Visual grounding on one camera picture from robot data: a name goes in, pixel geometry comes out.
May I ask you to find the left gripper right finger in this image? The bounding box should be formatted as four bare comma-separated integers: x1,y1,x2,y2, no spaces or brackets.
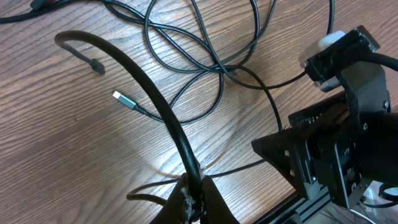
200,176,239,224

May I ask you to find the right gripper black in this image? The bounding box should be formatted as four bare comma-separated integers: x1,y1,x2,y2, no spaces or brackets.
251,26,397,208

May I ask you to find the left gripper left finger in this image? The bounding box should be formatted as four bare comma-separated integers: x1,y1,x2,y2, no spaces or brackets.
150,173,190,224

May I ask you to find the black multi-head cable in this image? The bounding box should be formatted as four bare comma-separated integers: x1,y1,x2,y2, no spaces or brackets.
0,0,336,125

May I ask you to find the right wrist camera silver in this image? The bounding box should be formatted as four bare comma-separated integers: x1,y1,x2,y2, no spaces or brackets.
298,30,345,92

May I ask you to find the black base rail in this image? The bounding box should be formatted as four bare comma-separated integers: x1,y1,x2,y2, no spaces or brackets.
253,186,331,224

